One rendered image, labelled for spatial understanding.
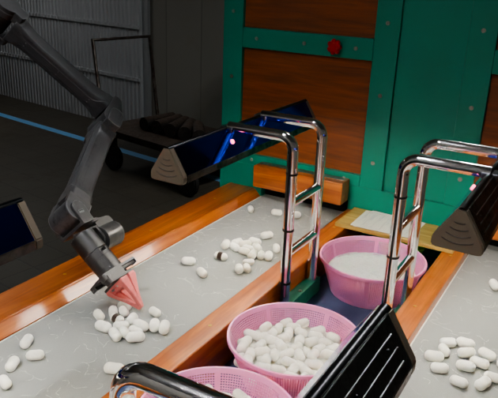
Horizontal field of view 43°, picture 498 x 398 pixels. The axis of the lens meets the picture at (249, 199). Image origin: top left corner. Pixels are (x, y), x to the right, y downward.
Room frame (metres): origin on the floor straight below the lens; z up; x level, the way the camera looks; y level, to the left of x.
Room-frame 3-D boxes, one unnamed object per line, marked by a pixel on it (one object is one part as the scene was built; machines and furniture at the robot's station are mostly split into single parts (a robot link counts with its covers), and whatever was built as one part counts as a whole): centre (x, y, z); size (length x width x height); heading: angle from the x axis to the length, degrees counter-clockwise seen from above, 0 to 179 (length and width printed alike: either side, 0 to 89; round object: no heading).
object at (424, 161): (1.22, -0.40, 0.90); 0.20 x 0.19 x 0.45; 150
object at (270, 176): (1.87, -0.15, 0.83); 0.30 x 0.06 x 0.07; 60
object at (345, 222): (1.66, -0.42, 0.77); 0.33 x 0.15 x 0.01; 60
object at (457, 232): (1.18, -0.48, 1.08); 0.62 x 0.08 x 0.07; 150
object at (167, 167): (1.46, 0.01, 1.08); 0.62 x 0.08 x 0.07; 150
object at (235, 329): (1.08, -0.10, 0.72); 0.27 x 0.27 x 0.10
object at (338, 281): (1.47, -0.32, 0.72); 0.27 x 0.27 x 0.10
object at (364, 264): (1.47, -0.32, 0.71); 0.22 x 0.22 x 0.06
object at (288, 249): (1.41, -0.06, 0.90); 0.20 x 0.19 x 0.45; 150
